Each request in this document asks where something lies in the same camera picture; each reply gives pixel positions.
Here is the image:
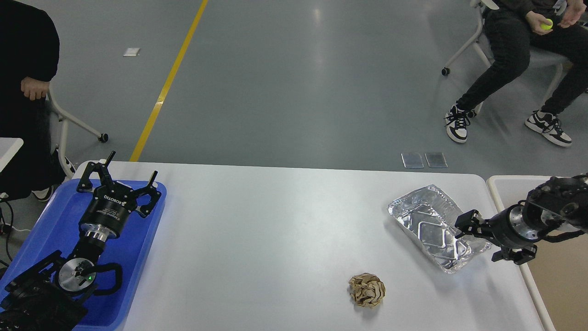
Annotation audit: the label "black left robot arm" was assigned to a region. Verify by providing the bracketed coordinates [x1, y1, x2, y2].
[1, 156, 166, 331]

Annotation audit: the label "seated person in black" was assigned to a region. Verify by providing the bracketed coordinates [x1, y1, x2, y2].
[444, 0, 588, 147]

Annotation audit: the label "left floor metal plate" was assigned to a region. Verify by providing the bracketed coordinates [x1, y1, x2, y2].
[401, 152, 424, 168]

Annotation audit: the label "small white floor plate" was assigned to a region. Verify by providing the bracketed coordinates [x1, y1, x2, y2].
[123, 47, 141, 57]

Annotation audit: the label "right floor metal plate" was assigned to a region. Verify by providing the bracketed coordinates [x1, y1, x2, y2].
[424, 152, 448, 168]

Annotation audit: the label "crumpled brown paper ball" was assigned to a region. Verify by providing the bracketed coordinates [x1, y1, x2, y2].
[348, 273, 386, 308]

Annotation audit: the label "floor metal plate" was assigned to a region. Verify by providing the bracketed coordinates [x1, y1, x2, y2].
[401, 152, 424, 168]
[424, 152, 448, 168]

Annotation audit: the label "blue plastic tray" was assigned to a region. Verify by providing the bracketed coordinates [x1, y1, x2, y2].
[1, 179, 167, 331]

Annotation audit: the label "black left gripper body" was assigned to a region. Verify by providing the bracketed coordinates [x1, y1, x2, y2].
[79, 180, 138, 238]

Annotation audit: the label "beige plastic bin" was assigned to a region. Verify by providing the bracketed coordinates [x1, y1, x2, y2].
[487, 175, 588, 331]

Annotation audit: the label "white chair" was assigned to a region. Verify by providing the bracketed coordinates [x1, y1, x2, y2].
[441, 0, 568, 103]
[45, 87, 109, 179]

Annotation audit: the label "person in black left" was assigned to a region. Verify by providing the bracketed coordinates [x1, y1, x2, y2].
[0, 0, 66, 201]

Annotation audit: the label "aluminium foil tray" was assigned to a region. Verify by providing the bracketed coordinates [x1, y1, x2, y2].
[388, 184, 492, 274]

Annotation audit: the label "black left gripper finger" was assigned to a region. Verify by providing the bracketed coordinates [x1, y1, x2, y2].
[135, 171, 161, 218]
[77, 150, 116, 192]

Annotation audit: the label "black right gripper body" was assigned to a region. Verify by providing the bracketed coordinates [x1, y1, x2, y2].
[488, 205, 538, 250]

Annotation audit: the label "white chair left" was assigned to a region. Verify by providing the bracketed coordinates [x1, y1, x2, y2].
[45, 87, 109, 179]

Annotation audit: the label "yellow green ball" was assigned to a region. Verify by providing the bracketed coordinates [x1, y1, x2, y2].
[540, 19, 553, 31]

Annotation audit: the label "black cables at left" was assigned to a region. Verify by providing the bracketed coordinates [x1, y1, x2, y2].
[0, 198, 30, 267]

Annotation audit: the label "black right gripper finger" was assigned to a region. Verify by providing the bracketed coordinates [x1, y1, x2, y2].
[492, 246, 537, 265]
[454, 210, 493, 240]

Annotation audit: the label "white side table corner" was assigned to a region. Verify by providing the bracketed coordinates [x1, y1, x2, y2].
[0, 137, 23, 171]

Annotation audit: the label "white chair right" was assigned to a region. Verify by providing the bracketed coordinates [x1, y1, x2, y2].
[441, 0, 568, 103]

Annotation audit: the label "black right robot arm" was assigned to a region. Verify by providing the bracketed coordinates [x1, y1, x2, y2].
[454, 174, 588, 265]

